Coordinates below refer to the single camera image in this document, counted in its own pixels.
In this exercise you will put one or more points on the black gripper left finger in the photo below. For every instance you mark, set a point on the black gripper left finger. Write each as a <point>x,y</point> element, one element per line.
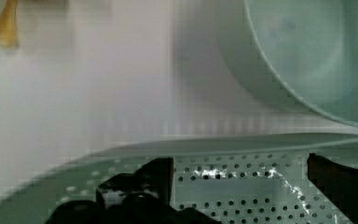
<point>153,178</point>

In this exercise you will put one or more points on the peeled banana toy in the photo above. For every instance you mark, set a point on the peeled banana toy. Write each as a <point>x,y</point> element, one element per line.
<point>8,26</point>

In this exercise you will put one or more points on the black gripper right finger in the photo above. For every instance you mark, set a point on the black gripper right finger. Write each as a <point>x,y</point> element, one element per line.
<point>337,182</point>

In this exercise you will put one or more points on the green plastic strainer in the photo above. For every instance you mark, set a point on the green plastic strainer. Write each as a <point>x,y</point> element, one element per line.
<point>237,180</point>

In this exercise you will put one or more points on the green mug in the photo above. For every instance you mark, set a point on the green mug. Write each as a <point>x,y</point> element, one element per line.
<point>298,55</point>

